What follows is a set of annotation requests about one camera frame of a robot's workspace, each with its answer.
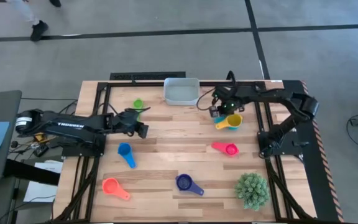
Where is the orange measuring cup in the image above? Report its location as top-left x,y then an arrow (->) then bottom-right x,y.
101,177 -> 131,201

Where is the grey side desk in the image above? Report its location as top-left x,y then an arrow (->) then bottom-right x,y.
0,90 -> 23,184

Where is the white plastic basket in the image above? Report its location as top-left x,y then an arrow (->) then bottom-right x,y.
162,77 -> 201,106

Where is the green measuring cup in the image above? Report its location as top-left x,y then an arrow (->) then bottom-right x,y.
132,98 -> 145,121

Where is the black perforated strip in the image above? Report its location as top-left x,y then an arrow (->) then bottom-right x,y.
109,71 -> 186,81

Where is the pink measuring cup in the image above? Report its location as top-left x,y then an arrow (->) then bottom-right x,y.
211,141 -> 239,157

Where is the black power adapter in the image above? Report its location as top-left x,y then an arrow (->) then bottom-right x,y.
32,144 -> 50,158

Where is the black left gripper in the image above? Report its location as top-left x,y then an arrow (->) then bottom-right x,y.
113,106 -> 152,139

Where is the black hazard-striped mat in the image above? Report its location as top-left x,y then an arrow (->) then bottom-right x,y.
283,80 -> 344,223

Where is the yellow measuring cup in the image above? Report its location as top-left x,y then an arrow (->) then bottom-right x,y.
215,113 -> 244,131

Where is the blue measuring cup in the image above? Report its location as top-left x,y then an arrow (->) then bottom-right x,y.
117,142 -> 137,169

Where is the black aluminium table frame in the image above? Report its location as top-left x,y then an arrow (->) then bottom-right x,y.
53,80 -> 316,223

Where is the teal measuring cup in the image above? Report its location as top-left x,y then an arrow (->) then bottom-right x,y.
213,116 -> 239,131

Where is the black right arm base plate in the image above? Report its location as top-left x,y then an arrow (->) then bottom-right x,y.
257,130 -> 306,156

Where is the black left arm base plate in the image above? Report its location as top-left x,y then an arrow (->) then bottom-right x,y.
61,133 -> 107,157

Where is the person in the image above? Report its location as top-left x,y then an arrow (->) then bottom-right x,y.
0,0 -> 62,42

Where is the purple measuring cup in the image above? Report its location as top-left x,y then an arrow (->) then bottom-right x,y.
175,173 -> 205,197

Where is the green artificial succulent plant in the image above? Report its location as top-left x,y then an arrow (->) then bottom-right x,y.
234,172 -> 270,212

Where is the black desk crossbar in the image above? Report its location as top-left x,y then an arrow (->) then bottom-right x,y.
4,158 -> 61,186

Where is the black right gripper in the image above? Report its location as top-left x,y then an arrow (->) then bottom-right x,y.
209,85 -> 246,119

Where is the white paper sheet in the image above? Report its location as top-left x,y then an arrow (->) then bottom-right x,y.
23,160 -> 64,203

